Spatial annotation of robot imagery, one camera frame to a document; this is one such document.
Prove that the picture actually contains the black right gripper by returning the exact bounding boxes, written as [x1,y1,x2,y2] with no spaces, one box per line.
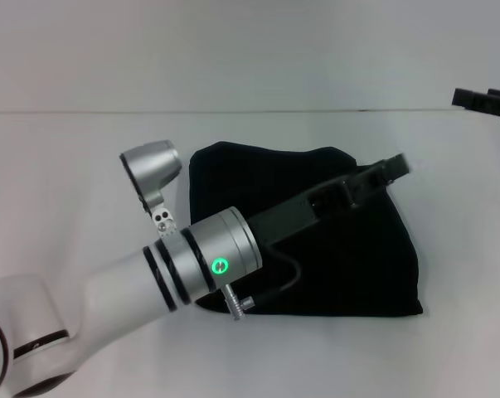
[451,87,500,124]

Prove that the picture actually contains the dark left arm cable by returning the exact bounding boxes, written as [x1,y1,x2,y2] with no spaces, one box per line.
[249,244,304,304]

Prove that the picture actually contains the silver left arm cable connector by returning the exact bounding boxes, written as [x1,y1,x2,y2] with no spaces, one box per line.
[223,283,255,322]

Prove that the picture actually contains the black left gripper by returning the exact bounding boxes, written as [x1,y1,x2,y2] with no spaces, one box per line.
[248,152,415,250]

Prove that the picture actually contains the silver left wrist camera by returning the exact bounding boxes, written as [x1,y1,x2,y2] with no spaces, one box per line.
[119,139,183,240]

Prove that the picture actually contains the black t-shirt with white lettering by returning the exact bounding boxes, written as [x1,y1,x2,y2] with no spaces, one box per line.
[188,141,425,318]

